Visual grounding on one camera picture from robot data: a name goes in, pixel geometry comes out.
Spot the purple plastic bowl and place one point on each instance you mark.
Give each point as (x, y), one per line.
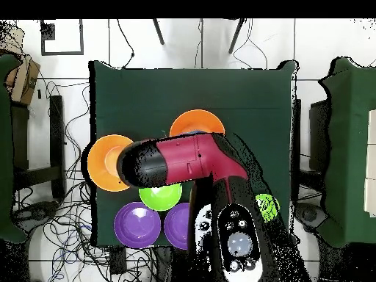
(177, 226)
(137, 225)

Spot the black bench frame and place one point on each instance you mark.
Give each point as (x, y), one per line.
(56, 132)

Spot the black floor frame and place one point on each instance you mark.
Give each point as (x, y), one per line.
(62, 53)

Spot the dark green tablecloth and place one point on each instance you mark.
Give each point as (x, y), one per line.
(191, 94)

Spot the medium green plastic bowl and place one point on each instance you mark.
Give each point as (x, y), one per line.
(160, 198)

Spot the cardboard box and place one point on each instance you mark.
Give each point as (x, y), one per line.
(23, 76)

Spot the small green plastic bowl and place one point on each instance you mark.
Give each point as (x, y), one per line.
(268, 210)

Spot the green cloth side table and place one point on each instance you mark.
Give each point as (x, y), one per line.
(6, 147)
(349, 147)

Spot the black tripod leg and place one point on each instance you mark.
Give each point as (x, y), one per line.
(236, 36)
(158, 32)

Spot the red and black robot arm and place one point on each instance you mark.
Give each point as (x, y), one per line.
(205, 164)

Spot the black power strip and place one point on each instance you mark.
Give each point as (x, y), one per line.
(118, 260)

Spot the large orange plastic bowl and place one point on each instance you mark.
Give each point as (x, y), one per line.
(196, 122)
(100, 164)

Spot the white boxes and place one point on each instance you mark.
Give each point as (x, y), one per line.
(370, 161)

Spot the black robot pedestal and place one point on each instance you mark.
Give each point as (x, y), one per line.
(170, 264)

